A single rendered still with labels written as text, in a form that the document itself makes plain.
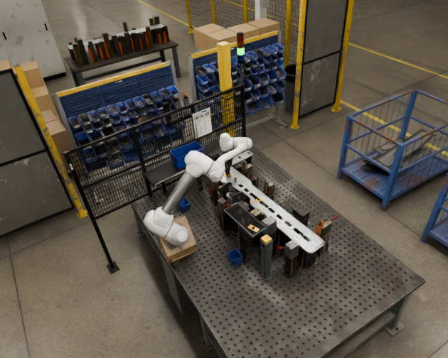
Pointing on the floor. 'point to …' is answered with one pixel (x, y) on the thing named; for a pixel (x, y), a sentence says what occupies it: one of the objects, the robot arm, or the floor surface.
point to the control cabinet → (21, 36)
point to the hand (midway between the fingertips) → (227, 171)
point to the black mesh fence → (150, 158)
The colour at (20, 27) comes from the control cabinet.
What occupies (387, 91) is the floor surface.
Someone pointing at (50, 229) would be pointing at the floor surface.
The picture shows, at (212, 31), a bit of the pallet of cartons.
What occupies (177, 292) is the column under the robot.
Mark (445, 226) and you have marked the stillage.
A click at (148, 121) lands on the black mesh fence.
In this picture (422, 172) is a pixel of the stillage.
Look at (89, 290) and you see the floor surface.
